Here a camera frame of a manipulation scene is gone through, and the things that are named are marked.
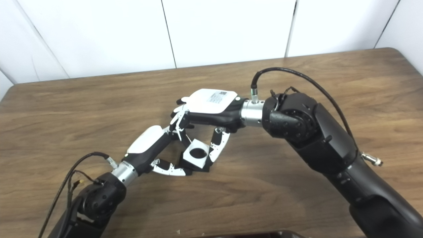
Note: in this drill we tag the black peg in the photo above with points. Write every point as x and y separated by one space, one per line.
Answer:
201 169

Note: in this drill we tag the white square piece with hole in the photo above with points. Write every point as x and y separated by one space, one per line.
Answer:
193 161

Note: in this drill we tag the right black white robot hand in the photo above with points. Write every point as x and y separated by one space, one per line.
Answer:
211 102

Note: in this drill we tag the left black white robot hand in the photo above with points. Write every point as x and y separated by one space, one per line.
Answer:
147 143

